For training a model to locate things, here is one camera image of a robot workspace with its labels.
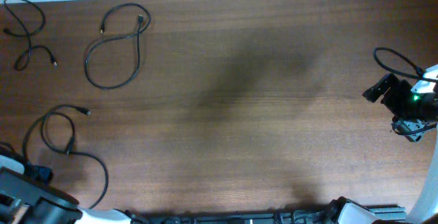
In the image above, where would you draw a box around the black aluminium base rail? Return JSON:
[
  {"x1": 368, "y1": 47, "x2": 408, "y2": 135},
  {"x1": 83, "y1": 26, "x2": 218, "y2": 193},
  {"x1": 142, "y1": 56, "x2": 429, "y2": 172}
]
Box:
[{"x1": 136, "y1": 203, "x2": 407, "y2": 224}]

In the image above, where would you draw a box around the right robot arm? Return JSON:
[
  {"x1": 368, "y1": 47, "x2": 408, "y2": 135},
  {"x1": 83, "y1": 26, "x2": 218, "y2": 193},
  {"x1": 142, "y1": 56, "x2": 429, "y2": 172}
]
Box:
[{"x1": 323, "y1": 66, "x2": 437, "y2": 223}]

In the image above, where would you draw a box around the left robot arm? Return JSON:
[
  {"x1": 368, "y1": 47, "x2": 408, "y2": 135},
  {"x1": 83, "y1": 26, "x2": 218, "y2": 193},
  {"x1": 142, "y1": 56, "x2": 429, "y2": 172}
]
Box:
[{"x1": 1, "y1": 142, "x2": 151, "y2": 224}]

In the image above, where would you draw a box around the black usb cable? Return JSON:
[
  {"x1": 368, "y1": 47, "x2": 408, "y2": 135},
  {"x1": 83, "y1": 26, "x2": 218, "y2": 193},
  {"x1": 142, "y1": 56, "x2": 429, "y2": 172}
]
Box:
[
  {"x1": 84, "y1": 3, "x2": 152, "y2": 90},
  {"x1": 2, "y1": 0, "x2": 58, "y2": 71},
  {"x1": 21, "y1": 104, "x2": 110, "y2": 210}
]

